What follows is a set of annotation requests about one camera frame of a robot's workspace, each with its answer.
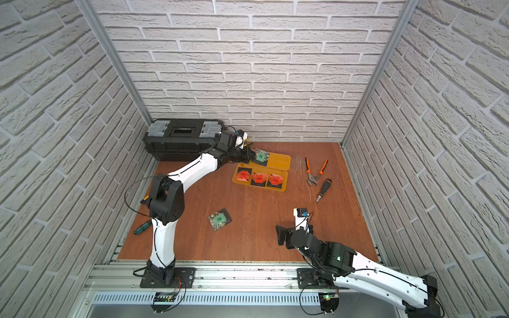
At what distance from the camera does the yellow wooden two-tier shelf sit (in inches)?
36.9

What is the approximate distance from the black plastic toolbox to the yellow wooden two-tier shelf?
8.7 inches

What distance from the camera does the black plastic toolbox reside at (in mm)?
995
